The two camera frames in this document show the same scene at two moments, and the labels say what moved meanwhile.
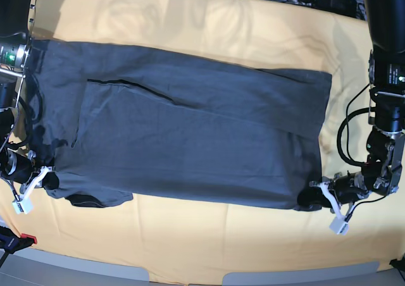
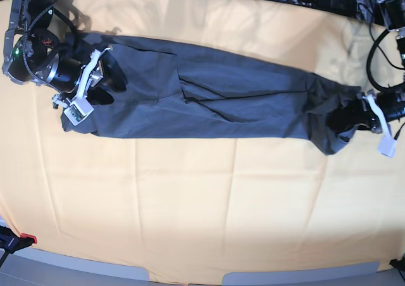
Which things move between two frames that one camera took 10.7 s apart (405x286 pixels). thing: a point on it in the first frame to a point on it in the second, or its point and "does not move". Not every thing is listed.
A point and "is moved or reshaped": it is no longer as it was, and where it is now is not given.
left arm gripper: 19,169 to 71,77
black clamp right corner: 399,264 does not move
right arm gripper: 345,190 to 391,102
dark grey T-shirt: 117,122 is moved or reshaped
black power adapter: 336,4 does not move
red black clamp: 11,242 does not move
